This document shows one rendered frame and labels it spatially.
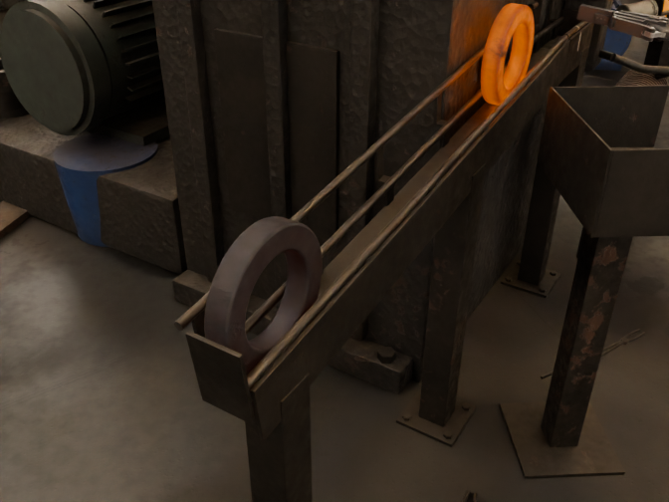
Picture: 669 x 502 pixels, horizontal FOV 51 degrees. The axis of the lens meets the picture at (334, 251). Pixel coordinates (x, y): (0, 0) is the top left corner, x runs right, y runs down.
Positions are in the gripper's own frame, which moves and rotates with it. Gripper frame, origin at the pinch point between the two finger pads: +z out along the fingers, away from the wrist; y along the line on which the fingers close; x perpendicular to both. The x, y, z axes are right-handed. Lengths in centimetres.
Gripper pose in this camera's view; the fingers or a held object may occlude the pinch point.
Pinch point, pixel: (594, 15)
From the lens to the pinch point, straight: 167.7
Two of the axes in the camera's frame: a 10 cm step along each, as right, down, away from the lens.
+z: -8.4, -3.5, 4.0
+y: 5.3, -4.5, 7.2
